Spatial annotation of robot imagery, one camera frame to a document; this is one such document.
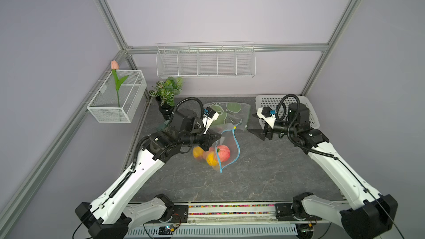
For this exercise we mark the white mesh wall basket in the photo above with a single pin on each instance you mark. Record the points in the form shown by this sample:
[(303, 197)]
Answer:
[(103, 105)]

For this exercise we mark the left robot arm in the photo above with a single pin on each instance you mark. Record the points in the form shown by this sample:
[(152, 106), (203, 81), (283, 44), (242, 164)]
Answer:
[(110, 216)]

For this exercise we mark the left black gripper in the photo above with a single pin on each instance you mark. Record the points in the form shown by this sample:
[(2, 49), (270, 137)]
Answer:
[(209, 138)]

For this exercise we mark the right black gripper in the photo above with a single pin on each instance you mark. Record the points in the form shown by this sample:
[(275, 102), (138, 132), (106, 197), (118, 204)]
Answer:
[(260, 133)]

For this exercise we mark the green printed zip-top bag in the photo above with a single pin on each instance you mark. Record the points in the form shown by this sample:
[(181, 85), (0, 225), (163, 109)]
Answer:
[(231, 114)]

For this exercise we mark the pink artificial tulip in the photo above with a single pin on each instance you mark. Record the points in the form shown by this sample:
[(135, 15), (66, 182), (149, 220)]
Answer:
[(118, 81)]

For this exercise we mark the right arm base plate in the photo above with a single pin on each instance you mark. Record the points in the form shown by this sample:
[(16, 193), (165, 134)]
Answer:
[(293, 211)]

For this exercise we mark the clear blue-zipper bag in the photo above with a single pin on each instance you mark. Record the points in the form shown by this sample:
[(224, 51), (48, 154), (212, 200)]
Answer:
[(228, 138)]

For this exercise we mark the yellow mango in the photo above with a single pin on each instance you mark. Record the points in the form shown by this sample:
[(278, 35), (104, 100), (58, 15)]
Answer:
[(212, 159)]

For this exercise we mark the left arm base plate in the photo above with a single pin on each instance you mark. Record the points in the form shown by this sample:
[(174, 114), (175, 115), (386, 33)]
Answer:
[(176, 214)]

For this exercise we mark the yellow lemon fruit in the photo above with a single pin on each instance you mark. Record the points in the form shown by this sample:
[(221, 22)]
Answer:
[(198, 153)]

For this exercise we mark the black glossy vase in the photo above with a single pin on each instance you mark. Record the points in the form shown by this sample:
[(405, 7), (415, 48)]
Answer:
[(166, 110)]

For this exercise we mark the pink peach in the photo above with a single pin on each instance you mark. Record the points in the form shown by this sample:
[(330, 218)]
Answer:
[(223, 152)]

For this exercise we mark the white wire wall shelf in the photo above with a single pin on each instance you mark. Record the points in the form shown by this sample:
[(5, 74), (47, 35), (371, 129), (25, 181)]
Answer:
[(206, 59)]

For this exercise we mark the white plastic perforated basket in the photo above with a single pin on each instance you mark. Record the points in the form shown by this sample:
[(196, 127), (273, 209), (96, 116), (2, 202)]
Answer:
[(273, 100)]

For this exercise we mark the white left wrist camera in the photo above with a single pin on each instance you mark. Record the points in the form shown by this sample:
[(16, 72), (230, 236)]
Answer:
[(210, 115)]

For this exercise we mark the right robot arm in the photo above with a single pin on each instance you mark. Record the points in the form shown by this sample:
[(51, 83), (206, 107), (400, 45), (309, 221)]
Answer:
[(366, 214)]

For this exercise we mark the green artificial plant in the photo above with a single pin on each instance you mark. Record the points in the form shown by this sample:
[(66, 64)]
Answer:
[(166, 90)]

